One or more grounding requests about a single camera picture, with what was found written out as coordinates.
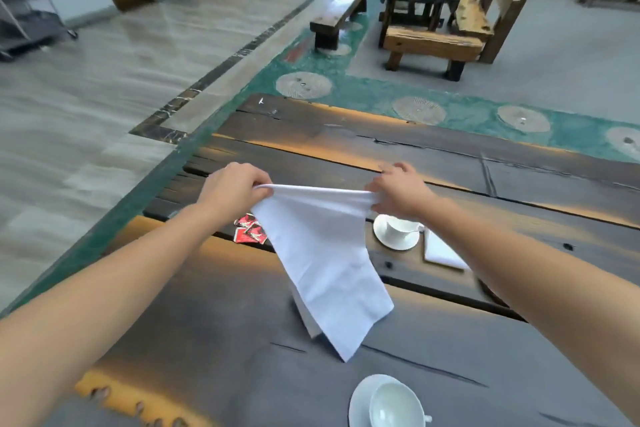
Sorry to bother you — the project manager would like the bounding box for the person's right hand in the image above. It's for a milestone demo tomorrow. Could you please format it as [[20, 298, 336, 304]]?
[[365, 162, 439, 222]]

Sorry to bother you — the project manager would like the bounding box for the person's left hand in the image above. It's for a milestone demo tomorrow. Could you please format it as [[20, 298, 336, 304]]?
[[196, 162, 275, 227]]

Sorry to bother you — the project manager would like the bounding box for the white cloth napkin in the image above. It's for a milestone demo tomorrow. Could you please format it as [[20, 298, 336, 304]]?
[[251, 184, 396, 363]]

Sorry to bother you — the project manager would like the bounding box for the person's left forearm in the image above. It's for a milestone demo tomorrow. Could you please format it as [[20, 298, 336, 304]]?
[[0, 201, 217, 427]]

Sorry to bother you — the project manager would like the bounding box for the person's right forearm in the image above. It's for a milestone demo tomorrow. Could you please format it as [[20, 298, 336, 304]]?
[[420, 195, 640, 425]]

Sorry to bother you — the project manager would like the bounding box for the white teacup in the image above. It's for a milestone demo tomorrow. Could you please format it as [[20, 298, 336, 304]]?
[[385, 216, 425, 236], [368, 382, 434, 427]]

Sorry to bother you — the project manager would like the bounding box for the white saucer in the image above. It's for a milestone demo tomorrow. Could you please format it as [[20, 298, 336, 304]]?
[[373, 214, 421, 252], [348, 374, 427, 427]]

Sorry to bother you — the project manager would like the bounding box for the folded white napkin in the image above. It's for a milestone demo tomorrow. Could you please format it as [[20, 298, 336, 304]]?
[[423, 228, 471, 272]]

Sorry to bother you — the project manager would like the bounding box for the short rustic wooden bench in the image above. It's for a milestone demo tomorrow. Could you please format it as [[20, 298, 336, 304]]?
[[382, 25, 486, 82]]

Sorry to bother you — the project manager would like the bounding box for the long dark wooden bench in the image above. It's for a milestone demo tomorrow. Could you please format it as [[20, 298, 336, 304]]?
[[309, 0, 371, 51]]

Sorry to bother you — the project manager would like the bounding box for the wooden bench with backrest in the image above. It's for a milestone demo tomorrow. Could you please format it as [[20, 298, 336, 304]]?
[[451, 0, 530, 65]]

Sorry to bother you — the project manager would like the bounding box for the metal rack trolley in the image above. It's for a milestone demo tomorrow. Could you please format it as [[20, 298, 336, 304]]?
[[0, 0, 79, 62]]

